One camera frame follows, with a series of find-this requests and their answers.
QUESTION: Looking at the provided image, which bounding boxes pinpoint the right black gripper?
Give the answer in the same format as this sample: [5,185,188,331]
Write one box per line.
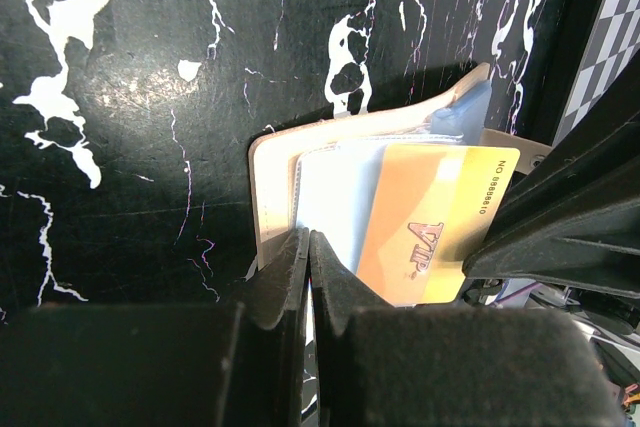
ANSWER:
[462,66,640,338]

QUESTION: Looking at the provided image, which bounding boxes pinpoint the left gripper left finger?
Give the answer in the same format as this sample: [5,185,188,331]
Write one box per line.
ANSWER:
[1,229,310,426]

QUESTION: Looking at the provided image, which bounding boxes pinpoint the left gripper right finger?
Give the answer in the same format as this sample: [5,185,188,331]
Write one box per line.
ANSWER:
[309,232,624,426]

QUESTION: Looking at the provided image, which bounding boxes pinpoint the gold VIP card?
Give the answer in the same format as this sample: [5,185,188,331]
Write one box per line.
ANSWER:
[356,144,520,306]

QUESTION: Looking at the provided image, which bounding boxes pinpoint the beige leather card holder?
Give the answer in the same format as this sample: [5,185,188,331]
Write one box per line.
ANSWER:
[248,61,553,273]

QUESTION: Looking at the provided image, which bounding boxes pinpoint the black white chessboard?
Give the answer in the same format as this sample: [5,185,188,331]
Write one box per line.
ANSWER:
[551,0,639,146]

